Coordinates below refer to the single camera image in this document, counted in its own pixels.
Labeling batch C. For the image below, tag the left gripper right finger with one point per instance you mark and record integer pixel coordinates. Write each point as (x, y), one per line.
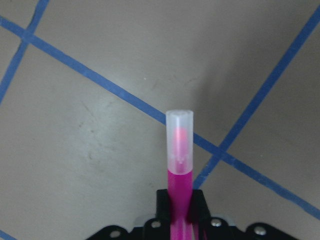
(199, 215)

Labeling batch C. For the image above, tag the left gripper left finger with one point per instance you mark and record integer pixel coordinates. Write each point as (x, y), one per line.
(159, 226)

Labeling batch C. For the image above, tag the pink marker pen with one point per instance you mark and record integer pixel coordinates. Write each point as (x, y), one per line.
(179, 145)

